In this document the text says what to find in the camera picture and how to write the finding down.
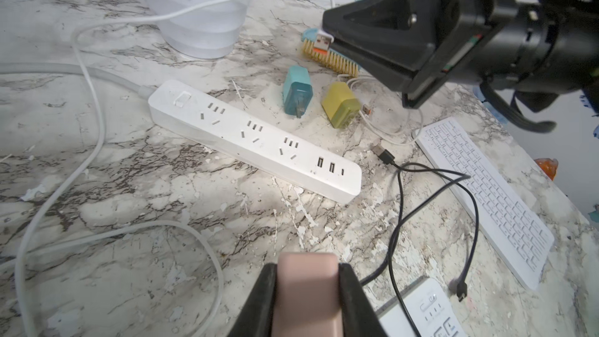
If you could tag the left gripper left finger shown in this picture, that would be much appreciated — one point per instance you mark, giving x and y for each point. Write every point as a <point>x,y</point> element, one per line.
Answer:
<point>255,318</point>

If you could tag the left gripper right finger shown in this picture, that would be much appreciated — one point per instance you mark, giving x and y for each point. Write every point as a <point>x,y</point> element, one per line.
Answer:
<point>359,318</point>

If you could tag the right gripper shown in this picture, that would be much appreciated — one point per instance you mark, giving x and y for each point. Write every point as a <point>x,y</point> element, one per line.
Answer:
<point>540,49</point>

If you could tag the pink USB charger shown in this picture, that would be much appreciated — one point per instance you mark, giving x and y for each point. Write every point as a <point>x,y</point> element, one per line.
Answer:
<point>307,299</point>

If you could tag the white keyboard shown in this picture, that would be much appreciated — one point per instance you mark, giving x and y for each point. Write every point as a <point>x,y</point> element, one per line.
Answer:
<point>517,234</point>
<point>429,307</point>

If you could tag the yellow USB charger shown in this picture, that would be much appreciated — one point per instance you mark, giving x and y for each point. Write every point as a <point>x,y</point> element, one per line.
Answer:
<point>340,105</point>

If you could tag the teal USB charger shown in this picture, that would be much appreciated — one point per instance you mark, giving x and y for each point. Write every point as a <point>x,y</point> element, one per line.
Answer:
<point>297,91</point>

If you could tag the white power strip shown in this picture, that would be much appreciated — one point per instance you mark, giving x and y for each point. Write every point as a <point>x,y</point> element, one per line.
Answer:
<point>211,122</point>

